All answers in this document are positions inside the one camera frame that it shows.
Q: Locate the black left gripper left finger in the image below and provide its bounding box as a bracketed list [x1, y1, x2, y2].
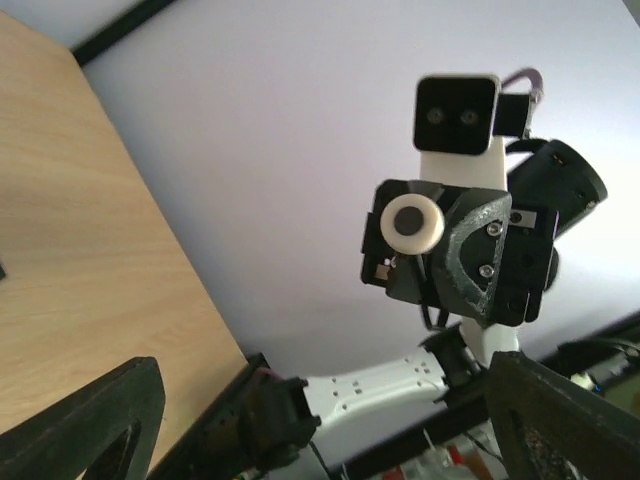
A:
[1, 357, 165, 479]

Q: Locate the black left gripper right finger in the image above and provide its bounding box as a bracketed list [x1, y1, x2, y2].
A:
[485, 352, 639, 479]

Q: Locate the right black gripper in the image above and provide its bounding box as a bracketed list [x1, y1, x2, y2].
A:
[360, 179, 558, 328]

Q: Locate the white chess piece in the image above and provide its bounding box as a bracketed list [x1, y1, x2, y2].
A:
[380, 193, 445, 255]

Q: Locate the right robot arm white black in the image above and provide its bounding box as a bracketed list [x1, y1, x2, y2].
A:
[238, 139, 607, 471]

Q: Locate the black cage frame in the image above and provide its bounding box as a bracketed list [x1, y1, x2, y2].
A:
[69, 0, 640, 480]

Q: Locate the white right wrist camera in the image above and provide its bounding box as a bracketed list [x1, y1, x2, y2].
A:
[412, 73, 534, 194]

